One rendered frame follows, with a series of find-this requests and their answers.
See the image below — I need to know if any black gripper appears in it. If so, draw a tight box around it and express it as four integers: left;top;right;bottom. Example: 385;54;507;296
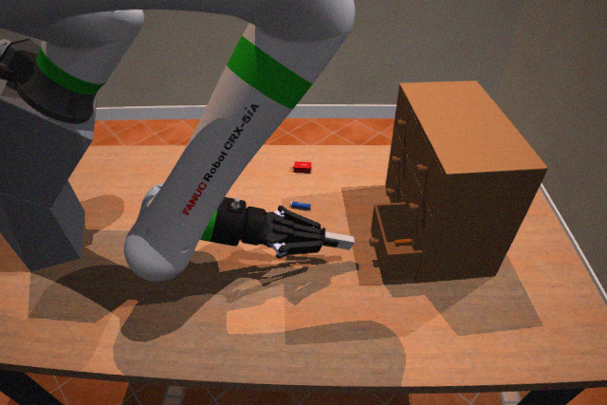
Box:
241;205;355;259

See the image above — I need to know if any brown wooden chest of drawers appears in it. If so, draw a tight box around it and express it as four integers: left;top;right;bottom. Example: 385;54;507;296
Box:
395;81;548;284

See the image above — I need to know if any blue battery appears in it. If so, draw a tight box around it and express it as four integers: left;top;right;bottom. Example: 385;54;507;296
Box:
290;201;311;210

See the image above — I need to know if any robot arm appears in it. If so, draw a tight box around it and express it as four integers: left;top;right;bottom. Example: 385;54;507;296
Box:
0;0;355;282

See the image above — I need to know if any dark brown drawer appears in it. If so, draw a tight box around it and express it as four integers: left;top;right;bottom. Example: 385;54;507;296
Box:
395;89;418;160
386;160;404;203
391;127;411;195
406;168;433;248
369;202;423;281
413;128;445;213

